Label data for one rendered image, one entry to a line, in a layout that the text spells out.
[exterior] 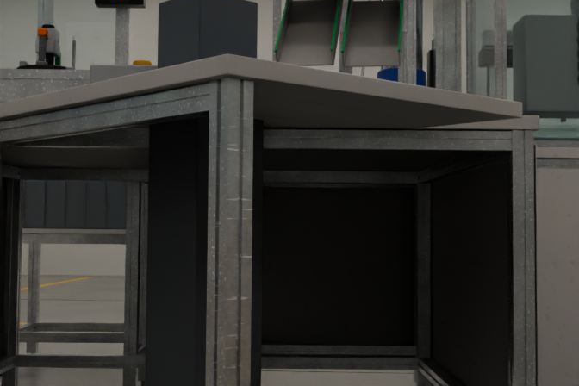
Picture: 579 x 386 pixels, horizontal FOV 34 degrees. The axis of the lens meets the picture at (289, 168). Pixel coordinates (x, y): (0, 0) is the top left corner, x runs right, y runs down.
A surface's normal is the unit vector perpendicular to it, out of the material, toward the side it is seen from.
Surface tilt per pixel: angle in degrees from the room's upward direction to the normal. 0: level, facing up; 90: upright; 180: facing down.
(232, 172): 90
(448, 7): 90
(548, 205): 90
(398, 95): 90
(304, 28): 45
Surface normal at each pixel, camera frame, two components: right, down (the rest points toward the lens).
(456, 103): 0.66, -0.04
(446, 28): 0.01, -0.07
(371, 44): -0.11, -0.75
